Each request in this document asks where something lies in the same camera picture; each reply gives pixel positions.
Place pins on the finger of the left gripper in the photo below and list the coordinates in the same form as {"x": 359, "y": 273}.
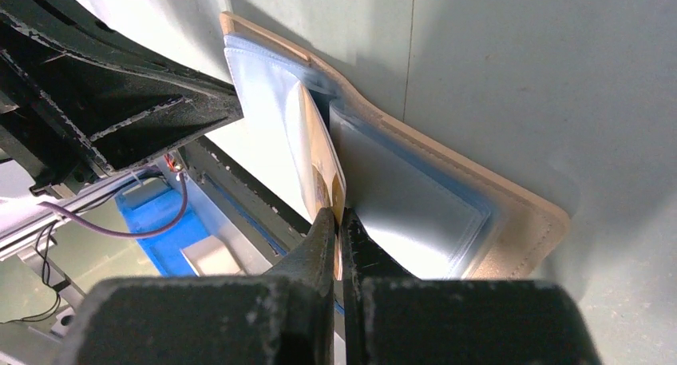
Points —
{"x": 80, "y": 101}

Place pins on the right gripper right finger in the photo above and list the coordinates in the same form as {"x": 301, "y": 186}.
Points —
{"x": 393, "y": 317}

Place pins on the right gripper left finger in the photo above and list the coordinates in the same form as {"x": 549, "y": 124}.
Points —
{"x": 283, "y": 316}

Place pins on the tan leather card holder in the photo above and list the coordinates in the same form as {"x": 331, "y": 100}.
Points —
{"x": 437, "y": 213}

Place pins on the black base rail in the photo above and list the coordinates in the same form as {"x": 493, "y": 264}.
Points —
{"x": 266, "y": 221}

